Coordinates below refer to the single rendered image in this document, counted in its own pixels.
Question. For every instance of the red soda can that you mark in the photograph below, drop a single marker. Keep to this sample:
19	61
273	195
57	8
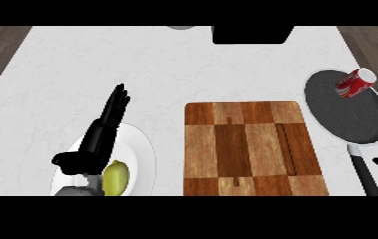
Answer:
354	82

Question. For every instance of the black appliance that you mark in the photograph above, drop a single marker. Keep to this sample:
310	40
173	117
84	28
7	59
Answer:
251	34

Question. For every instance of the dark grey frying pan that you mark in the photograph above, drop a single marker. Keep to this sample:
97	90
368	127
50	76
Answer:
344	113

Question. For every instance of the grey round object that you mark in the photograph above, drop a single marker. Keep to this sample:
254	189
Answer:
180	27

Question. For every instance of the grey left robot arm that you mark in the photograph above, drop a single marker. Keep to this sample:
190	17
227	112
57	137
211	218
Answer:
81	186

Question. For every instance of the yellow-green fruit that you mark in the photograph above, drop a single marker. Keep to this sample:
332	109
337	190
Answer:
117	178

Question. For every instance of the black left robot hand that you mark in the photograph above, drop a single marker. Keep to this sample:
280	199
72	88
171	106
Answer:
100	137

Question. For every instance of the wooden cutting board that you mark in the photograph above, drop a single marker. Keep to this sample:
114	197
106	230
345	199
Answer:
251	148

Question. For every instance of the white plate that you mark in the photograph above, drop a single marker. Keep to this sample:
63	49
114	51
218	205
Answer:
139	156

